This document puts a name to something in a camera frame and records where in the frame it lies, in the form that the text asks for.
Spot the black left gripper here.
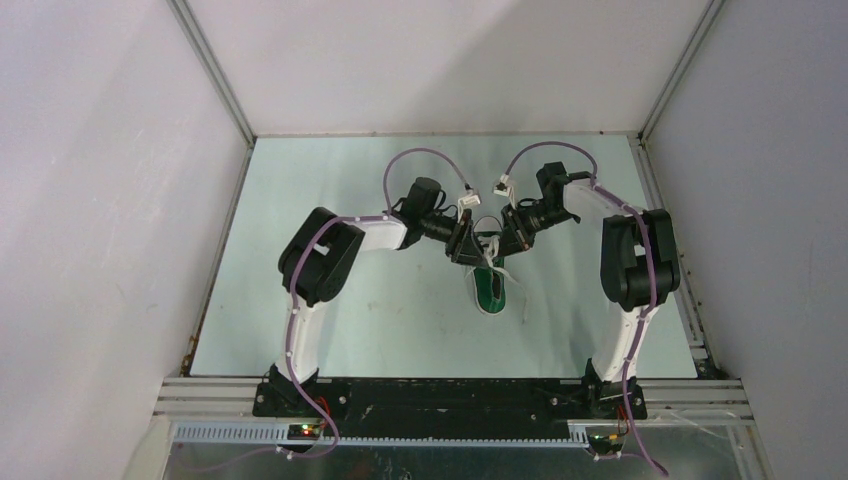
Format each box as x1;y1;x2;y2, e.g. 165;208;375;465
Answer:
419;207;487;269

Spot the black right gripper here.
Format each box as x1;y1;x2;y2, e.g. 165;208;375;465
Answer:
493;201;575;260

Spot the white shoelace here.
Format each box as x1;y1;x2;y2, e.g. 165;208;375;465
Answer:
464;231;530;324

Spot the green canvas sneaker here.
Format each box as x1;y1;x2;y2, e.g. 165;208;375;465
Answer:
470;231;507;315

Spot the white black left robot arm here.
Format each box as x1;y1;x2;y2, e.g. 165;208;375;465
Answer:
267;177;486;417

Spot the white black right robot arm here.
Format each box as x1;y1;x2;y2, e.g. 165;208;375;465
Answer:
498;162;681;418

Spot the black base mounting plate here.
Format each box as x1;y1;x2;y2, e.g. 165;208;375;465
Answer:
252;377;647;440

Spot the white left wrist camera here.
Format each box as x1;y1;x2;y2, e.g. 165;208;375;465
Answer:
457;189;482;210

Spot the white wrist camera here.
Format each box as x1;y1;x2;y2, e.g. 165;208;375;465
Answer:
492;175;515;198
457;189;482;210

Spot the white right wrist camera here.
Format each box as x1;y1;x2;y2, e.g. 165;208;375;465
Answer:
492;175;515;198

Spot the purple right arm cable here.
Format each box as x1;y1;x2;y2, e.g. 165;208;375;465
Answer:
500;140;670;480

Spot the aluminium frame rail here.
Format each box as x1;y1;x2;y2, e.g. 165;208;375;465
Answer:
154;377;753;424

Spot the grey slotted cable duct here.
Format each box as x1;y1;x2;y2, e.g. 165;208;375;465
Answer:
170;422;591;448

